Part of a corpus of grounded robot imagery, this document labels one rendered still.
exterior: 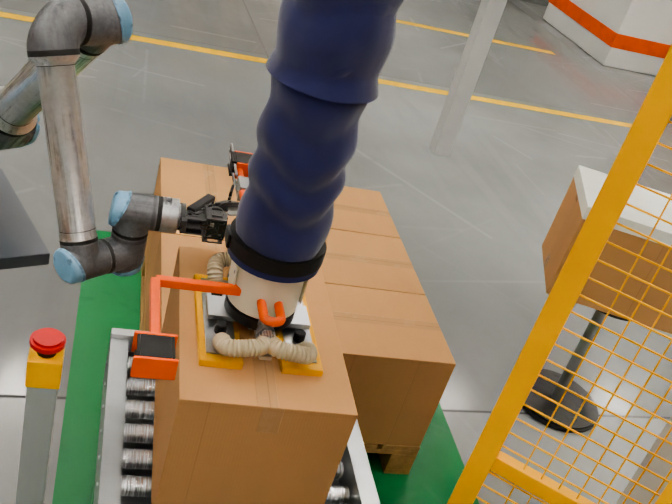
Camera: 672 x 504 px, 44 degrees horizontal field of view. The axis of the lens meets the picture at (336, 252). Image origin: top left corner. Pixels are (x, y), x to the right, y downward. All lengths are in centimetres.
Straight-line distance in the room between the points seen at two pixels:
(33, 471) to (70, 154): 72
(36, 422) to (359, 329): 131
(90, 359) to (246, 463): 147
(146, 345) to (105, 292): 200
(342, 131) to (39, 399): 83
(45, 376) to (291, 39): 83
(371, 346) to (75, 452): 105
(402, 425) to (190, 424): 130
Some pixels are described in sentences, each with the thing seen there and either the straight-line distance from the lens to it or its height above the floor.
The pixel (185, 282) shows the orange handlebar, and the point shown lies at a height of 109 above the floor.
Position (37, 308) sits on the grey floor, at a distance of 354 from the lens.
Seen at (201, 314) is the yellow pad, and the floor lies 97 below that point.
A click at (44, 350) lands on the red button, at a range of 175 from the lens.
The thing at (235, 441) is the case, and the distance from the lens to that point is 190.
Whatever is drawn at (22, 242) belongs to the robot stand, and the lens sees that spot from 256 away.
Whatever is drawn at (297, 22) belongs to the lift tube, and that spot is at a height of 172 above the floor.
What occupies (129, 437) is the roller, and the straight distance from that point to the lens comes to 229.
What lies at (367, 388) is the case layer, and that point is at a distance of 285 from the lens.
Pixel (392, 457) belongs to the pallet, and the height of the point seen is 8.
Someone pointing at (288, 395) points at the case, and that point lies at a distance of 187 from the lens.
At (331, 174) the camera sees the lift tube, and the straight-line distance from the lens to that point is 173.
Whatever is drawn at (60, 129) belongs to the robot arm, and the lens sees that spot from 203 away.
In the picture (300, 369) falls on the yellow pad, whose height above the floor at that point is 97.
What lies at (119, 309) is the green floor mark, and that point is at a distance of 358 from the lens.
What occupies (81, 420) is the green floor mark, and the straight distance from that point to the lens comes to 308.
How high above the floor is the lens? 217
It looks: 30 degrees down
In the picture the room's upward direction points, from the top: 18 degrees clockwise
